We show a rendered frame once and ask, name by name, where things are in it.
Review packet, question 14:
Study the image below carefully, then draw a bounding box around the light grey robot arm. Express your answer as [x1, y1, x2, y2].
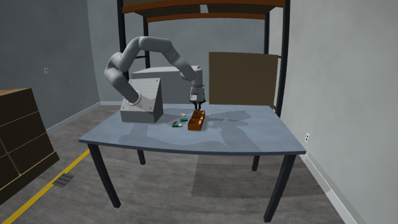
[104, 36, 205, 106]

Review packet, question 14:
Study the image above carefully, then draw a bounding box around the orange three-compartment tray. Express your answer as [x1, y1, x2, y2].
[188, 110, 205, 131]

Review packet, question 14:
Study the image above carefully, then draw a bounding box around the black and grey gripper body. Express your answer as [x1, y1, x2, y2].
[190, 87, 205, 101]

